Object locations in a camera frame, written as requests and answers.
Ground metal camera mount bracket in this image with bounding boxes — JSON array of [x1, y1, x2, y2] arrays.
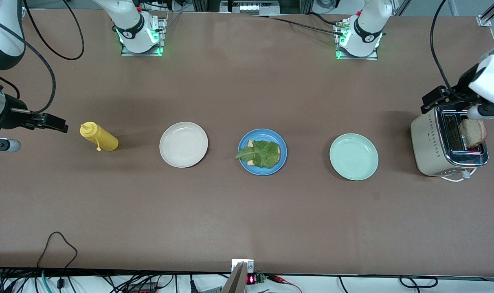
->
[[222, 259, 255, 293]]

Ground brown bread slice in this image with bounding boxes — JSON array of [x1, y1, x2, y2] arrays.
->
[[459, 118, 487, 149], [247, 140, 281, 166]]

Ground aluminium frame profile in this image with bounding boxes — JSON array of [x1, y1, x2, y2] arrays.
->
[[477, 0, 494, 27]]

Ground green lettuce leaf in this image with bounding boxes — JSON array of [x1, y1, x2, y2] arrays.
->
[[235, 140, 281, 169]]

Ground red clip wires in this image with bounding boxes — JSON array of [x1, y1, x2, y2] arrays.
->
[[267, 275, 302, 293]]

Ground yellow squeeze bottle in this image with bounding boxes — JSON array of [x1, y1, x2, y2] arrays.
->
[[80, 121, 119, 152]]

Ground beige chrome toaster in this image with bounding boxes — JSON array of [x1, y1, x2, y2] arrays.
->
[[410, 104, 489, 177]]

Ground white toaster cord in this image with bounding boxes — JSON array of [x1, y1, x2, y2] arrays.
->
[[440, 171, 477, 182]]

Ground black coiled cable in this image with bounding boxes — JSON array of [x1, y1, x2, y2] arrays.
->
[[400, 276, 439, 289]]

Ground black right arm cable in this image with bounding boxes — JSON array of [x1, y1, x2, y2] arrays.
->
[[0, 0, 85, 114]]

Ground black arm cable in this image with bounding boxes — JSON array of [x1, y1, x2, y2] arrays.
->
[[0, 0, 85, 114], [430, 0, 465, 100]]

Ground black cable across table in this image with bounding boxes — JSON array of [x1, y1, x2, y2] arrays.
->
[[251, 12, 349, 37]]

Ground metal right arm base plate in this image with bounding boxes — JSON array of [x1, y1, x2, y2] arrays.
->
[[121, 16, 168, 57]]

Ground white round plate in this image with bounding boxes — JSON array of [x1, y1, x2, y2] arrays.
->
[[159, 122, 209, 168]]

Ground pale green round plate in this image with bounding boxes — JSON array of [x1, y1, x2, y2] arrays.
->
[[329, 133, 379, 181]]

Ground white background device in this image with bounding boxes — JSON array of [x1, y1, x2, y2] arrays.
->
[[220, 0, 280, 15]]

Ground thin black looped cable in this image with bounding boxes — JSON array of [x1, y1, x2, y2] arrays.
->
[[37, 232, 78, 269]]

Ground blue round plate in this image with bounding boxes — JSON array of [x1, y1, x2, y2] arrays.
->
[[237, 129, 288, 176]]

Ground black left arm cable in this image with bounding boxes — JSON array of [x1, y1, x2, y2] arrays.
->
[[430, 0, 465, 100]]

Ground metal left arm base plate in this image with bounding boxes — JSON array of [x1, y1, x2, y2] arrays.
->
[[335, 20, 379, 61]]

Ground black power strip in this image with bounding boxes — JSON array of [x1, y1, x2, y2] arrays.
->
[[127, 282, 158, 293]]

